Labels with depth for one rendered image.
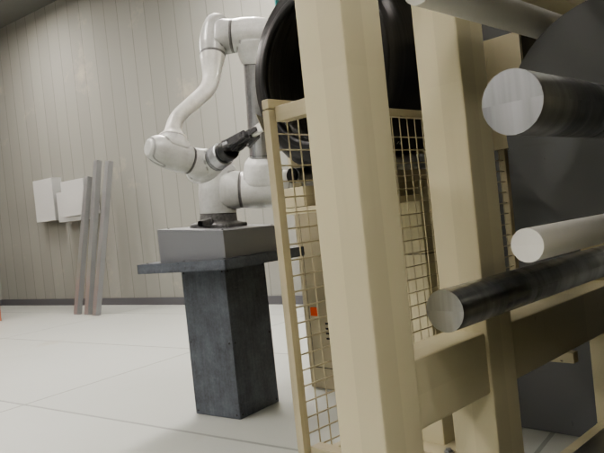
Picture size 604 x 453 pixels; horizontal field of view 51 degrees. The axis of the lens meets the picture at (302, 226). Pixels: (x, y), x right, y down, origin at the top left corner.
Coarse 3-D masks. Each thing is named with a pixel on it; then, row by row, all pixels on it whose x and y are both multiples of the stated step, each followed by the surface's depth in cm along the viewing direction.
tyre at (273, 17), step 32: (288, 0) 180; (384, 0) 160; (288, 32) 199; (384, 32) 158; (256, 64) 192; (288, 64) 205; (416, 64) 161; (288, 96) 206; (416, 96) 164; (416, 128) 172
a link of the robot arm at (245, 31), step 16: (240, 32) 244; (256, 32) 244; (240, 48) 247; (256, 48) 245; (256, 96) 252; (256, 112) 253; (256, 144) 257; (256, 160) 257; (240, 176) 261; (256, 176) 257; (240, 192) 259; (256, 192) 258; (256, 208) 265
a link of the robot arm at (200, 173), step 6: (198, 150) 228; (204, 150) 229; (198, 156) 226; (204, 156) 227; (198, 162) 226; (204, 162) 227; (192, 168) 226; (198, 168) 227; (204, 168) 227; (210, 168) 227; (186, 174) 236; (192, 174) 229; (198, 174) 229; (204, 174) 229; (210, 174) 230; (216, 174) 231; (192, 180) 235; (198, 180) 233; (204, 180) 233
